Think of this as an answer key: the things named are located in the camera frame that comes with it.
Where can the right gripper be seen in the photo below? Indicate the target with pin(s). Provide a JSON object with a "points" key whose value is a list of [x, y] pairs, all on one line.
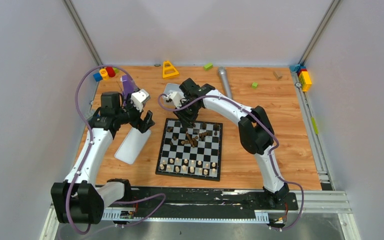
{"points": [[187, 121]]}

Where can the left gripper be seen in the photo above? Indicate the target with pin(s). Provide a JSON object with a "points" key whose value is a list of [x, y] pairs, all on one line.
{"points": [[139, 118]]}

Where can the black white chessboard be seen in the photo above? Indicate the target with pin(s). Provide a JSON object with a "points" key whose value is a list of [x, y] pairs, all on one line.
{"points": [[193, 152]]}

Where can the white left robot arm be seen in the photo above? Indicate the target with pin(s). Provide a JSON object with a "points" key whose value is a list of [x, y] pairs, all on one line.
{"points": [[76, 200]]}

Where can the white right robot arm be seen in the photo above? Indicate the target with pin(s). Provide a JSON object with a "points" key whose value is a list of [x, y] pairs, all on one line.
{"points": [[256, 133]]}

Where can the white box lid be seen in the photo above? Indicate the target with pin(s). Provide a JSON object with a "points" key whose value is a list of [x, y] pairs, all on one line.
{"points": [[132, 146]]}

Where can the white rectangular box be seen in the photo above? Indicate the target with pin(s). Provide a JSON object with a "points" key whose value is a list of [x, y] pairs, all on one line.
{"points": [[172, 88]]}

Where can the purple metronome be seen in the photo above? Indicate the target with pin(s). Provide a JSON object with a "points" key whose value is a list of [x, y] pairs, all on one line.
{"points": [[129, 86]]}

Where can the yellow triangular toy block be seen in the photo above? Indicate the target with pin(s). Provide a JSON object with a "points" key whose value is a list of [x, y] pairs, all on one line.
{"points": [[169, 70]]}

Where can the silver microphone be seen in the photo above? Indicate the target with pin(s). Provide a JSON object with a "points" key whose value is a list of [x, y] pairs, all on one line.
{"points": [[222, 73]]}

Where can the red cylinder block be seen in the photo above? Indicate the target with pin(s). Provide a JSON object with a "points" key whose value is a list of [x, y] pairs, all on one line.
{"points": [[110, 71]]}

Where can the yellow cylinder block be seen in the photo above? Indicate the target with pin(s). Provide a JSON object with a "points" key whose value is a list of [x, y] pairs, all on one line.
{"points": [[104, 74]]}

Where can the blue toy block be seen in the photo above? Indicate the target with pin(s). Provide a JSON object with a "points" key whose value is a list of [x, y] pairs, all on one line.
{"points": [[97, 77]]}

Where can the brown wooden block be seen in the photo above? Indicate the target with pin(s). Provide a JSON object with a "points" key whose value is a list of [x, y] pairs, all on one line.
{"points": [[278, 74]]}

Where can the stacked coloured blocks right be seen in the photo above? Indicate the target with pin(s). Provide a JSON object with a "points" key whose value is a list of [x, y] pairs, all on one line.
{"points": [[303, 76]]}

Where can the green block near wall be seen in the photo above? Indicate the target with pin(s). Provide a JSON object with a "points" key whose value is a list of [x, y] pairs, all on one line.
{"points": [[208, 66]]}

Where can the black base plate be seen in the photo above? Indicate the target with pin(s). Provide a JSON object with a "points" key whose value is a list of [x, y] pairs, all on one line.
{"points": [[207, 203]]}

